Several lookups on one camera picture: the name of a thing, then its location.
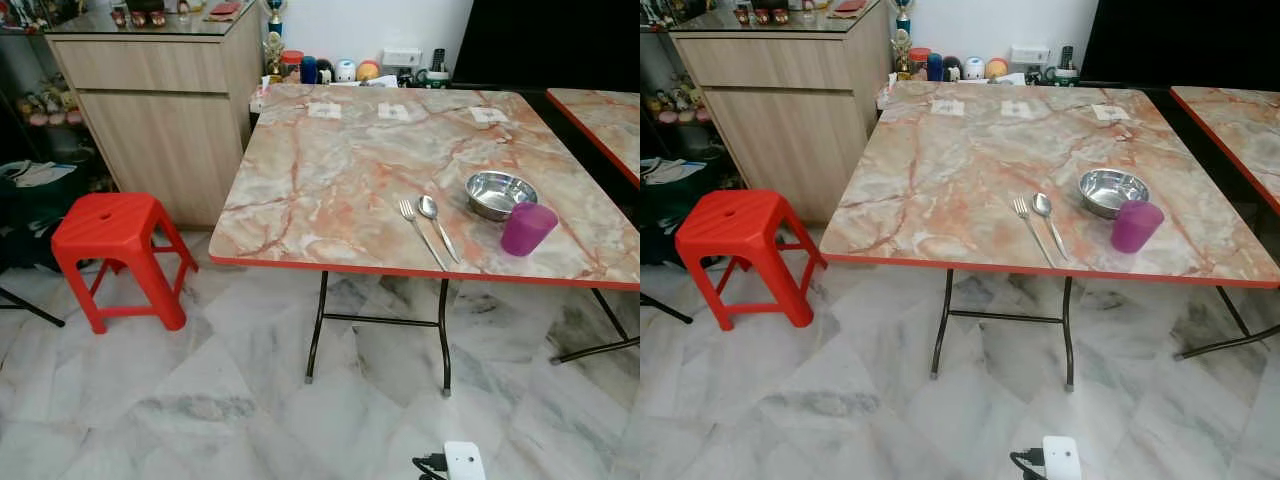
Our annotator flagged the silver fork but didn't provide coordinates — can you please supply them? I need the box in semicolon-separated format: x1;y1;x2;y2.
1012;196;1058;269
398;198;449;273

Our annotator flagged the dark bag with papers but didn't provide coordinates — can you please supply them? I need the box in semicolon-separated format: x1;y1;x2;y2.
640;155;716;266
0;160;101;271

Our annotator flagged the black television screen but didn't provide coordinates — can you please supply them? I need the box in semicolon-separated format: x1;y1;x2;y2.
452;0;641;93
1080;0;1280;89

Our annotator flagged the silver spoon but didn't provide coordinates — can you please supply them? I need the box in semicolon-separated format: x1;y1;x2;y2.
417;195;462;265
1032;192;1071;261

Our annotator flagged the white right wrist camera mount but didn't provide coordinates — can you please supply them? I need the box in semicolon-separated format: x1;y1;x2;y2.
1042;436;1084;480
443;441;488;480

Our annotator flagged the gold and blue trophy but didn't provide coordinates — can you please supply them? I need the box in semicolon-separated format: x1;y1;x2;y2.
893;0;916;76
262;0;289;81

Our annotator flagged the marble pattern folding table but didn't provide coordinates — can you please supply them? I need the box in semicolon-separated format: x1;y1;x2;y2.
1170;86;1280;216
819;81;1280;393
208;84;641;399
546;88;641;189

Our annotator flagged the black stand leg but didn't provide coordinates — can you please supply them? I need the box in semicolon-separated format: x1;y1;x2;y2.
0;288;66;328
640;293;693;325

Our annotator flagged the red plastic stool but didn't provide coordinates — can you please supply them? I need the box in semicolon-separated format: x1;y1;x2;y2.
675;189;829;331
50;192;199;335

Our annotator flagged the purple plastic cup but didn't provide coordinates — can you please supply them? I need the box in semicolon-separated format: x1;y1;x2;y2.
500;202;559;258
1110;200;1166;254

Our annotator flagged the stainless steel bowl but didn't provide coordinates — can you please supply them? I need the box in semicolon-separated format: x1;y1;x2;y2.
1078;169;1151;220
465;171;539;222

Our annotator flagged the light wooden cabinet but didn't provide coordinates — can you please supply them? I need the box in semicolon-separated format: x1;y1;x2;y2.
668;5;893;223
45;5;263;229

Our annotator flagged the black cordless phone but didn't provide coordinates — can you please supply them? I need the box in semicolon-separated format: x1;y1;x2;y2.
1047;46;1081;86
418;48;453;89

